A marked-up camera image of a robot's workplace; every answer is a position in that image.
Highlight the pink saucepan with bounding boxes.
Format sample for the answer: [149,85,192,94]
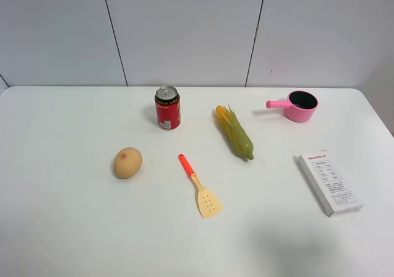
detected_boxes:
[265,90,319,122]

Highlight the corn cob with husk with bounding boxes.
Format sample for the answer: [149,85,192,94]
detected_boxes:
[214,105,254,161]

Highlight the white cardboard box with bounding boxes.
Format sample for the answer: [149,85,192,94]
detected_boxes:
[297,151,364,217]

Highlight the orange handled slotted spatula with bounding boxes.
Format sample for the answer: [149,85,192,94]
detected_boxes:
[178,154,222,219]

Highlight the brown potato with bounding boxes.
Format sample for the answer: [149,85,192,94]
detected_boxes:
[113,147,143,179]

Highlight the red soda can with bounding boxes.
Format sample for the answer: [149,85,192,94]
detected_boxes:
[155,86,181,130]

